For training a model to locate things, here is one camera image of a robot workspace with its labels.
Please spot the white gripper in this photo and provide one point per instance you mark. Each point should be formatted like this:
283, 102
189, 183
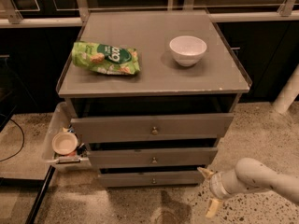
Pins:
215, 186

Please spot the grey bottom drawer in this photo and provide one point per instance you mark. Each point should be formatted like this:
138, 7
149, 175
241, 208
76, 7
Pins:
151, 179

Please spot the grey drawer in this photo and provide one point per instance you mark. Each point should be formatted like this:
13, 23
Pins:
151, 179
151, 128
152, 157

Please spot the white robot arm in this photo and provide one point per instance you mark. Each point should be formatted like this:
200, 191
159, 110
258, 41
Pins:
248, 176

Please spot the grey middle drawer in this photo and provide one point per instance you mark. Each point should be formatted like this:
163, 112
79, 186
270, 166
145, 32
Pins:
152, 157

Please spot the grey top drawer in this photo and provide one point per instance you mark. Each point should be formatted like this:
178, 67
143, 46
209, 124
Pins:
151, 128

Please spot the grey drawer cabinet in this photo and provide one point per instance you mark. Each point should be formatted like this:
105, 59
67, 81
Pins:
163, 87

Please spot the white pole at right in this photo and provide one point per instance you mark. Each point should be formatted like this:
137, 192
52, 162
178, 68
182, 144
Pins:
289, 93

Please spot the white bowl on cabinet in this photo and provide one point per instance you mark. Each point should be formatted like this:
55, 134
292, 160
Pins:
187, 50

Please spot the small beige bowl in bin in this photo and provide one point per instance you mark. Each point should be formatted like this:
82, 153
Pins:
64, 143

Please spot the clear plastic storage bin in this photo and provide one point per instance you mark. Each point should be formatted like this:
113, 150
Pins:
76, 160

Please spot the green snack bag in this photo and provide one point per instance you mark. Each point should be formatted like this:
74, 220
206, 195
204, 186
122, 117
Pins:
105, 59

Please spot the black bar on floor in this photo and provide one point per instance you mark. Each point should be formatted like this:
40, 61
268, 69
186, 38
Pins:
40, 196

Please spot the metal railing frame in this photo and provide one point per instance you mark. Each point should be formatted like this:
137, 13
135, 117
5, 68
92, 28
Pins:
30, 13

